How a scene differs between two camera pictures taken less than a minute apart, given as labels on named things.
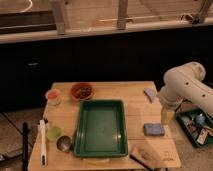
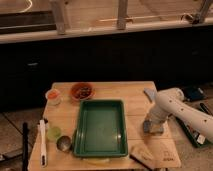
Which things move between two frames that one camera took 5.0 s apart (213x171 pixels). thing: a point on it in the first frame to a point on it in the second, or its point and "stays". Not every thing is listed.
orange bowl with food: [83, 91] stays
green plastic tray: [101, 129] stays
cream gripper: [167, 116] to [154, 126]
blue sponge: [154, 129] stays
